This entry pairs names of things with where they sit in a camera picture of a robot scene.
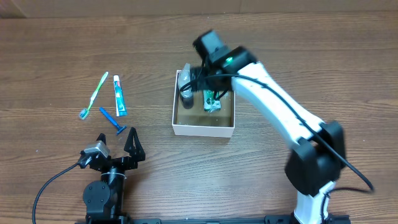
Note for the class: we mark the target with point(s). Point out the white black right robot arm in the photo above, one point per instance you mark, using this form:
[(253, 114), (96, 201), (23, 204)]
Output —
[(318, 152)]

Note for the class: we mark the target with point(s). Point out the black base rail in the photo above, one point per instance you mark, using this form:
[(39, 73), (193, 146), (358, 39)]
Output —
[(211, 221)]

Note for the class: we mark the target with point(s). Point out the foaming soap pump bottle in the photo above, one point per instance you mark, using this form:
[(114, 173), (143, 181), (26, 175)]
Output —
[(186, 95)]

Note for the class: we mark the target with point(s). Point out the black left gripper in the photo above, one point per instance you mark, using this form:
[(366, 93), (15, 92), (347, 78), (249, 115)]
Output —
[(135, 155)]

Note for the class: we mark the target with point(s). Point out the green white toothbrush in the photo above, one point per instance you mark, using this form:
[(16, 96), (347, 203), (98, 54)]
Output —
[(85, 111)]

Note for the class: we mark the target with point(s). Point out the green soap bar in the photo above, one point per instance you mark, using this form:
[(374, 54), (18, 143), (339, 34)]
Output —
[(210, 104)]

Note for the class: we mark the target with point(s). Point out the white cardboard box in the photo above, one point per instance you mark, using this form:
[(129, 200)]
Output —
[(198, 122)]

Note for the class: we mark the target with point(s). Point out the teal toothpaste tube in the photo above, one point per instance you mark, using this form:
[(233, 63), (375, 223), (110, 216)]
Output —
[(119, 98)]

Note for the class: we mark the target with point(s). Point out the blue disposable razor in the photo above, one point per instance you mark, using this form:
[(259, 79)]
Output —
[(119, 128)]

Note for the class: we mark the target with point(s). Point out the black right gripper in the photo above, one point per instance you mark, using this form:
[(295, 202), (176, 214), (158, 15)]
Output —
[(203, 81)]

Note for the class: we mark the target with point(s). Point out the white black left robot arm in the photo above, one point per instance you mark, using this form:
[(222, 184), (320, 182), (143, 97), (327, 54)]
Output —
[(104, 198)]

